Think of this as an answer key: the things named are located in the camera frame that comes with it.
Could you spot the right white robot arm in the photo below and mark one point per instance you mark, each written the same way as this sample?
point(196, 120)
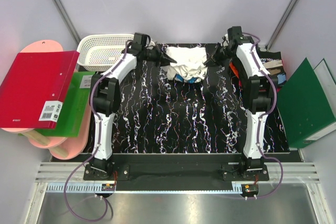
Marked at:
point(259, 94)

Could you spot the white slotted cable duct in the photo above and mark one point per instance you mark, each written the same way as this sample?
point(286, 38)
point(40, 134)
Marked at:
point(81, 188)

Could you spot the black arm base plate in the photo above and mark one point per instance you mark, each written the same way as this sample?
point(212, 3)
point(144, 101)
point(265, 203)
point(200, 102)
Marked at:
point(171, 172)

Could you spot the red ring binder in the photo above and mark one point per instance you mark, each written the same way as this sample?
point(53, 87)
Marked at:
point(25, 63)

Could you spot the green plastic folder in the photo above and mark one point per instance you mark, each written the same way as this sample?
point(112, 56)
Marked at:
point(76, 98)

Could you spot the dark green ring binder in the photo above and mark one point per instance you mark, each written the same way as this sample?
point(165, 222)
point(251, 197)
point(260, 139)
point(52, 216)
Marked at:
point(306, 104)

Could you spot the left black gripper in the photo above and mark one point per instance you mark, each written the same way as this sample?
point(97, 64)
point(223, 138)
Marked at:
point(164, 59)

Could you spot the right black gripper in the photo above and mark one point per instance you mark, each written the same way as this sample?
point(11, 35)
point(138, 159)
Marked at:
point(212, 59)

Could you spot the white perforated plastic basket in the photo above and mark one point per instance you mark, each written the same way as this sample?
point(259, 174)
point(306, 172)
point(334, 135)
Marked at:
point(100, 52)

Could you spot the black printed folded t shirt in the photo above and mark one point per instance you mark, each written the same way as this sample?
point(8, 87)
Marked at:
point(273, 61)

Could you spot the black marble pattern mat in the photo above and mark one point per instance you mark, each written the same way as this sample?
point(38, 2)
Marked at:
point(157, 115)

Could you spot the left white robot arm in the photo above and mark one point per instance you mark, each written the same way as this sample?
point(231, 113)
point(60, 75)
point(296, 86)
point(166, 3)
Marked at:
point(105, 97)

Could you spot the white t shirt blue print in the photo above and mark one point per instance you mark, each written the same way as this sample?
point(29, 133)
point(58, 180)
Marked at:
point(189, 66)

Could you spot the orange folded t shirt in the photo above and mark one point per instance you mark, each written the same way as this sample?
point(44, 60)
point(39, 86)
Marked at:
point(234, 69)

